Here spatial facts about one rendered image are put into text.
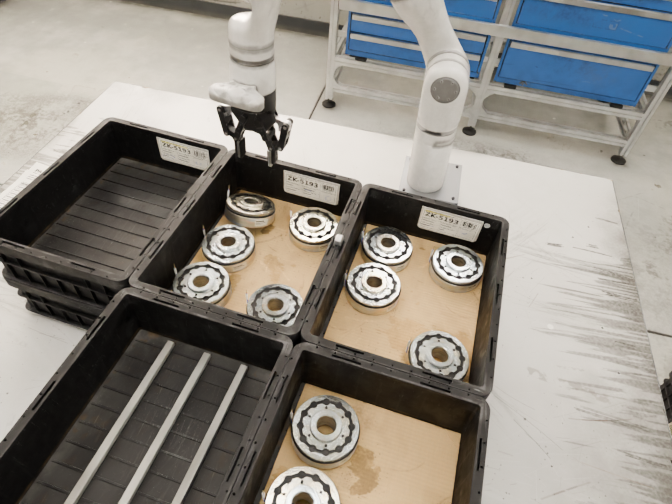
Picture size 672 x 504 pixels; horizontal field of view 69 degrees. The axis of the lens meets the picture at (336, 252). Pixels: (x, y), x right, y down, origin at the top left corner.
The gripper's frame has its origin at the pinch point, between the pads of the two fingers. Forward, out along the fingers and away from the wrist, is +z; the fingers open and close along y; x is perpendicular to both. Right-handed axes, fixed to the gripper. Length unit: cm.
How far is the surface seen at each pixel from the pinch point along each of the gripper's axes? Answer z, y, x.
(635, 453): 29, -83, 17
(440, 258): 14.2, -38.7, -1.5
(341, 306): 17.5, -23.6, 14.7
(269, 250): 17.9, -5.5, 6.9
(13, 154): 105, 166, -69
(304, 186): 12.1, -7.0, -8.0
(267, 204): 14.1, -1.3, -1.6
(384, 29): 54, 15, -181
